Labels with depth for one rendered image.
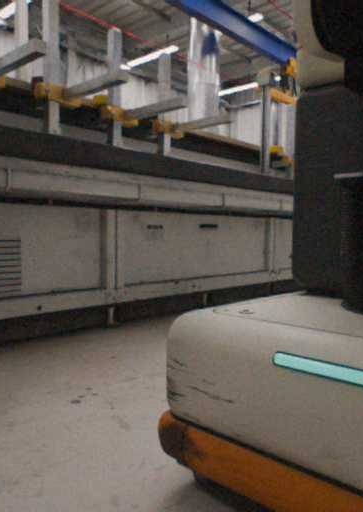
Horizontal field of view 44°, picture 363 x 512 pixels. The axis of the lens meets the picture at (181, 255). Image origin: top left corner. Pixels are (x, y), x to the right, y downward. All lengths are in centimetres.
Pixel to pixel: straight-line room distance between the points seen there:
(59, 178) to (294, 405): 113
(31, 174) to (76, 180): 16
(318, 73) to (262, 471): 70
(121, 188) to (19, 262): 45
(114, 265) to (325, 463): 144
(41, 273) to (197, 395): 116
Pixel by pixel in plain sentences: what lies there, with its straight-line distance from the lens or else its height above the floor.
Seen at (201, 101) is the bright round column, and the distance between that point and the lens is 702.
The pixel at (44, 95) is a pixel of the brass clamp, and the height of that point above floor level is 81.
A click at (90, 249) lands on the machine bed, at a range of 185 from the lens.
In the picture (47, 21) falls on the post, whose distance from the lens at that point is 159.
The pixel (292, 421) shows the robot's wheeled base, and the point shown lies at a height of 18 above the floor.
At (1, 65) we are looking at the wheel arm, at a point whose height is 82.
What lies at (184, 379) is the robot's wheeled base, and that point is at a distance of 68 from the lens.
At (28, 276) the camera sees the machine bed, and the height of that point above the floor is 24.
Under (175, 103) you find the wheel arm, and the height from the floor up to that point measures 81.
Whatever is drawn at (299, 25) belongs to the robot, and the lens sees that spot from 66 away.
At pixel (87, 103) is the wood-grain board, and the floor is 88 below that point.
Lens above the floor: 40
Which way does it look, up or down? 3 degrees down
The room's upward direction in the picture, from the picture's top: 1 degrees clockwise
